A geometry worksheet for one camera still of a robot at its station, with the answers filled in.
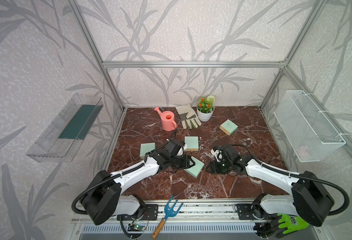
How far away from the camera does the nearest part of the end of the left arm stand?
0.62 m

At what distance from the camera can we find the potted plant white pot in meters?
1.01

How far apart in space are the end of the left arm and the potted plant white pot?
41cm
